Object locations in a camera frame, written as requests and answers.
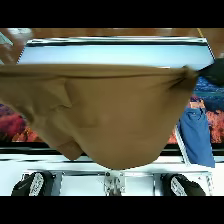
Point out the brown T-shirt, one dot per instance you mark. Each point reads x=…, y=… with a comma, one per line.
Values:
x=120, y=110

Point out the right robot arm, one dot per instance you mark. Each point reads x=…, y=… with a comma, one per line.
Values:
x=186, y=185

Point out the blue garment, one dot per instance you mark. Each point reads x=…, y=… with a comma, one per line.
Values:
x=196, y=136

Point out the silver frame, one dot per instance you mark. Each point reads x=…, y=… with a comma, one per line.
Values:
x=115, y=183

